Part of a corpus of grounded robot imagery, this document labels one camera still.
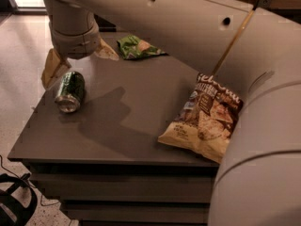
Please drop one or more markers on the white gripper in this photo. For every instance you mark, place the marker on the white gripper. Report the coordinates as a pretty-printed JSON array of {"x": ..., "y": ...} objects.
[{"x": 75, "y": 44}]

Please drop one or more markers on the green chip bag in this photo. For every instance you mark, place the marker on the green chip bag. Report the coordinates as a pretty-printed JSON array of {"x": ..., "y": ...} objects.
[{"x": 132, "y": 47}]

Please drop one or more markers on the right metal wall bracket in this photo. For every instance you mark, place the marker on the right metal wall bracket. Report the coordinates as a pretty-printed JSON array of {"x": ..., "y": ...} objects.
[{"x": 266, "y": 4}]

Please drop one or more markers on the yellow brown sea salt chip bag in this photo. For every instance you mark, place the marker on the yellow brown sea salt chip bag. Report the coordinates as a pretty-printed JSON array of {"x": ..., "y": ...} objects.
[{"x": 206, "y": 121}]

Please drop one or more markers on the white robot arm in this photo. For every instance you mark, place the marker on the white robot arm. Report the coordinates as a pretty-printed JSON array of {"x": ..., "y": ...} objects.
[{"x": 257, "y": 54}]

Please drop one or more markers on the green soda can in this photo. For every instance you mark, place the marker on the green soda can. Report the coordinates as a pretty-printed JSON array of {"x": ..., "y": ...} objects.
[{"x": 71, "y": 92}]

